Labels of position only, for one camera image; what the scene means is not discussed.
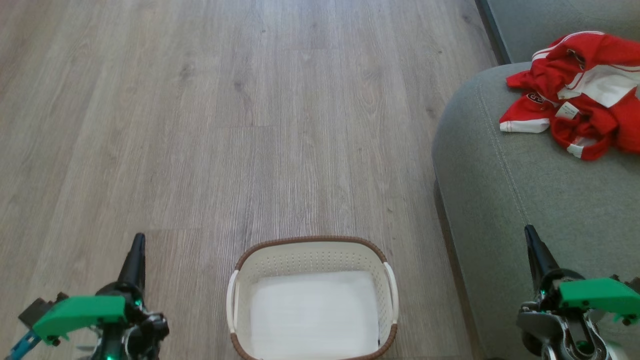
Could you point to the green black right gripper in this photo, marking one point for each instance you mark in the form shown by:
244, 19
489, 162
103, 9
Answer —
595, 295

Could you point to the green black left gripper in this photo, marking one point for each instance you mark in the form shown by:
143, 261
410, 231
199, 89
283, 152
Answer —
80, 310

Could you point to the red and white clothing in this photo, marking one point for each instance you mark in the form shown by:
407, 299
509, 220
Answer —
590, 95

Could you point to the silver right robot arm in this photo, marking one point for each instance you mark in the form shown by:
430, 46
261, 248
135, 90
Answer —
565, 335

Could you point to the white basket with brown rim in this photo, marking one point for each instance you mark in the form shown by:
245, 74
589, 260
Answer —
312, 305

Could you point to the grey-green fabric sofa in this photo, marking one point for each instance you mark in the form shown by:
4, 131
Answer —
540, 200

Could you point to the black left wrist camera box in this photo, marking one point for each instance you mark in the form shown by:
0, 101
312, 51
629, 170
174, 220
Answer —
42, 307

